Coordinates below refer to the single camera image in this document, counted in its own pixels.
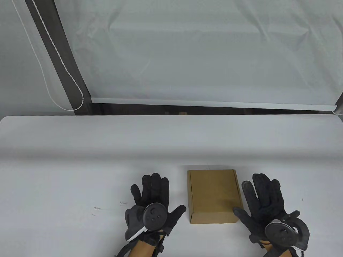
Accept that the person's left hand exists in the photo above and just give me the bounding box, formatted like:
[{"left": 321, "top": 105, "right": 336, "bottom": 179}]
[{"left": 124, "top": 173, "right": 187, "bottom": 245}]

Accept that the person's right hand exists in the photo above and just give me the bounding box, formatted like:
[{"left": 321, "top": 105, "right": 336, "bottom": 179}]
[{"left": 233, "top": 173, "right": 288, "bottom": 243}]

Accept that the brown cardboard mailer box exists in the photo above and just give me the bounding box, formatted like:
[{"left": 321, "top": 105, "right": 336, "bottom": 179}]
[{"left": 187, "top": 169, "right": 244, "bottom": 224}]

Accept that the person's right forearm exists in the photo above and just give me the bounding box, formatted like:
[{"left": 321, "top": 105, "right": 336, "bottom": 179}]
[{"left": 261, "top": 240, "right": 292, "bottom": 257}]

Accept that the person's left forearm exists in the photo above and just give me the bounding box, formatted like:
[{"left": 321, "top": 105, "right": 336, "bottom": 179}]
[{"left": 131, "top": 240, "right": 158, "bottom": 257}]

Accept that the black and white controller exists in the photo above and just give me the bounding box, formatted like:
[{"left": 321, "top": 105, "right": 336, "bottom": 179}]
[
  {"left": 125, "top": 203, "right": 169, "bottom": 241},
  {"left": 265, "top": 211, "right": 310, "bottom": 251}
]

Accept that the white roller blind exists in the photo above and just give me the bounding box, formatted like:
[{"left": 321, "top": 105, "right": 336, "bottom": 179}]
[{"left": 52, "top": 0, "right": 343, "bottom": 106}]

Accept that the white blind bottom rail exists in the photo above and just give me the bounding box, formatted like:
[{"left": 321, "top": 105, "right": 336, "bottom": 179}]
[{"left": 91, "top": 97, "right": 337, "bottom": 111}]

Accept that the grey window frame post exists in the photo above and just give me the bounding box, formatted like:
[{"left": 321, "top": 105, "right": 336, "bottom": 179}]
[{"left": 332, "top": 92, "right": 343, "bottom": 116}]

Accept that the dark window frame post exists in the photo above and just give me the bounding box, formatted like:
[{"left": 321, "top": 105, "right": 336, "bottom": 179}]
[{"left": 25, "top": 0, "right": 93, "bottom": 116}]

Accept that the white blind cord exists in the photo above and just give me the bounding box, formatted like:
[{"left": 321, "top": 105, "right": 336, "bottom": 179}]
[{"left": 12, "top": 0, "right": 84, "bottom": 111}]

